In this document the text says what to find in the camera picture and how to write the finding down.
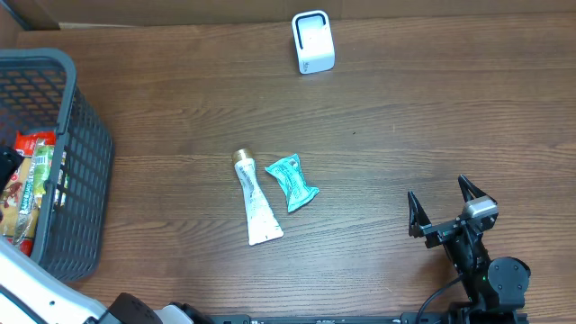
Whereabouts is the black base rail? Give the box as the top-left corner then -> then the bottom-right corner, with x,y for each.
210,312 -> 530,324

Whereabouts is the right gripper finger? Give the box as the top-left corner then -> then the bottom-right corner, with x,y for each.
458,175 -> 496,204
408,191 -> 431,238

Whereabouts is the grey plastic mesh basket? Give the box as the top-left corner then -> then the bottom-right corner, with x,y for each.
1,49 -> 114,282

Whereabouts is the green snack pouch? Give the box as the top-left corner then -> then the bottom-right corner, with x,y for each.
13,139 -> 68,244

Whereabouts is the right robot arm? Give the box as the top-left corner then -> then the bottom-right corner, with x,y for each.
407,175 -> 531,323

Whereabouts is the orange spaghetti packet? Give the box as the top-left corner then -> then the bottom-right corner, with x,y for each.
1,131 -> 56,257

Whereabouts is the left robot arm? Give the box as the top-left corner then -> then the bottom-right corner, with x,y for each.
1,238 -> 212,324

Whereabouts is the white barcode scanner stand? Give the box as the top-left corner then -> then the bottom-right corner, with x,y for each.
292,10 -> 336,75

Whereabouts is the white tube gold cap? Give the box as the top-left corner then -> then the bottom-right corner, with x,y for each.
232,148 -> 284,246

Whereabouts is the teal wipes packet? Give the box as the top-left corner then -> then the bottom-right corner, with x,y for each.
265,154 -> 320,213

